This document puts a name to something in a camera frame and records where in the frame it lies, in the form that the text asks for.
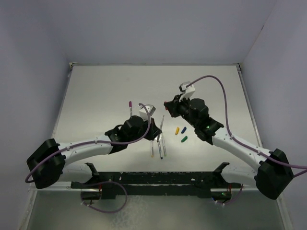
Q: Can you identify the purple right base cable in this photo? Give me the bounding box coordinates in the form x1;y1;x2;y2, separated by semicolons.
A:
214;185;243;208

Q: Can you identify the yellow whiteboard marker pen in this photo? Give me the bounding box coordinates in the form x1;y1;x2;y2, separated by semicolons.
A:
150;140;154;158

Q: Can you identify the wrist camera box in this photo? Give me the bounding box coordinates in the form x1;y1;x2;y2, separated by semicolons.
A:
139;104;156;121
179;81;195;102

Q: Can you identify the purple whiteboard marker pen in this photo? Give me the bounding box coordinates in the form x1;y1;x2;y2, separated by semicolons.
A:
129;101;133;117

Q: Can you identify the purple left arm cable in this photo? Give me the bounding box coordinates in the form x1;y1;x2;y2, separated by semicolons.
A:
25;103;154;184

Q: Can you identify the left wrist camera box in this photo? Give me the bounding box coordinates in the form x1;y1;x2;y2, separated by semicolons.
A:
139;104;156;121

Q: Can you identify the green whiteboard marker pen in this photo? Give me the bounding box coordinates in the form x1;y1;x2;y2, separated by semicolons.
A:
162;138;167;157

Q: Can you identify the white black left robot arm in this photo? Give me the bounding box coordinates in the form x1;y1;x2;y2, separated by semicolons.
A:
26;115;162;189

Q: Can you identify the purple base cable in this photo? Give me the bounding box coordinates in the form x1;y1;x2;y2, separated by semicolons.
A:
214;185;243;208
80;180;128;213

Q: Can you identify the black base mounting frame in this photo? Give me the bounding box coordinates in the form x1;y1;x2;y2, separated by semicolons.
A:
71;163;241;200

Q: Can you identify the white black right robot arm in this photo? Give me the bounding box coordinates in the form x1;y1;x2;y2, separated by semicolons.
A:
164;95;294;200

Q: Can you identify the blue whiteboard marker pen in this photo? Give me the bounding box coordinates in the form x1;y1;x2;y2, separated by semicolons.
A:
157;141;163;159

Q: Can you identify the red whiteboard marker pen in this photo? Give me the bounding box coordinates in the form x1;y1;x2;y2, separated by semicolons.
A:
157;115;165;142

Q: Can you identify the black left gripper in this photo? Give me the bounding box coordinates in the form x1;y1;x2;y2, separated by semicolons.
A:
128;115;161;143

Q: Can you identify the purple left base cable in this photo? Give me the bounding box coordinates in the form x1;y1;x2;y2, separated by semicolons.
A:
80;180;128;213

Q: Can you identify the green pen cap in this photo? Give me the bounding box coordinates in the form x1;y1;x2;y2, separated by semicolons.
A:
181;136;188;143

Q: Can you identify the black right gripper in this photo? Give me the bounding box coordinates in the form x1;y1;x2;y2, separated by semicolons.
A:
165;93;199;128

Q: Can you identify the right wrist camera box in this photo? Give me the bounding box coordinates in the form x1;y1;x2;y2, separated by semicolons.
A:
179;81;195;102

